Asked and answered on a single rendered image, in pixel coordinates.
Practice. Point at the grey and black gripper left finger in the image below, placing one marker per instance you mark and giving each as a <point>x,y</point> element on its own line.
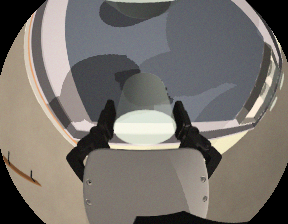
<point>97,138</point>

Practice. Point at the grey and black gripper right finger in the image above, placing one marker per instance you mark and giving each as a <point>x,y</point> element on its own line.
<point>189,134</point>

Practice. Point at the clear glass jar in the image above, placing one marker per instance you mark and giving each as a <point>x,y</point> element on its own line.
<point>144,115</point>
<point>276,74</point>
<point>268,96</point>
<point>142,9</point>

